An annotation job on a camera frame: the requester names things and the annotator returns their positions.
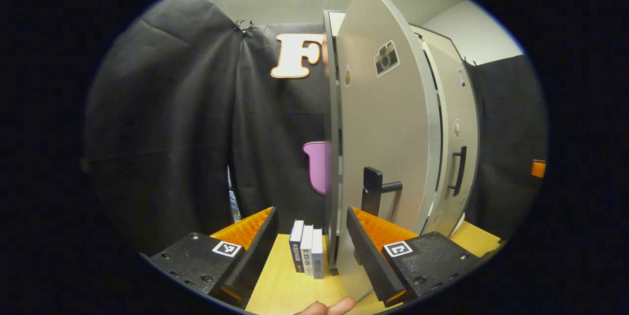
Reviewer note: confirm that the grey book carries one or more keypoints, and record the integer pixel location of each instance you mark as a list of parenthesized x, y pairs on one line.
[(318, 258)]

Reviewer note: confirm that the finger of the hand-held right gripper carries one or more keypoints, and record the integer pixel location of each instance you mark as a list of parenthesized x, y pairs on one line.
[(538, 168)]

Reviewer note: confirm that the white cabinet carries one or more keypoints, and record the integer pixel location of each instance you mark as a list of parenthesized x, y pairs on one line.
[(333, 157)]

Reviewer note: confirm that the white book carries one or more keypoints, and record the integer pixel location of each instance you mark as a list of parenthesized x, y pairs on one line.
[(307, 253)]

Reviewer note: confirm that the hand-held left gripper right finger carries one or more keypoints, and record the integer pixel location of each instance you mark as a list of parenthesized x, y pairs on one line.
[(373, 261)]

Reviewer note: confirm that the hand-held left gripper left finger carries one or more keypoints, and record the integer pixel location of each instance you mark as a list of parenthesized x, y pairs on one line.
[(255, 251)]

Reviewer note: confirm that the black cloth clip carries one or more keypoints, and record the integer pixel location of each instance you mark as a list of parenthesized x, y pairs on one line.
[(239, 25), (250, 25)]

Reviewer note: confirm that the black backdrop cloth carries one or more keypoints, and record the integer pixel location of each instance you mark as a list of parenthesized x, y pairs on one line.
[(172, 133)]

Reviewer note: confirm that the green white object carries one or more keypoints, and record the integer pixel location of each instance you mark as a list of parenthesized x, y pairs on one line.
[(458, 225)]

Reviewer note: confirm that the white cabinet door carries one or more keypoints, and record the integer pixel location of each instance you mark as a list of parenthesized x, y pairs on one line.
[(383, 123), (464, 108)]

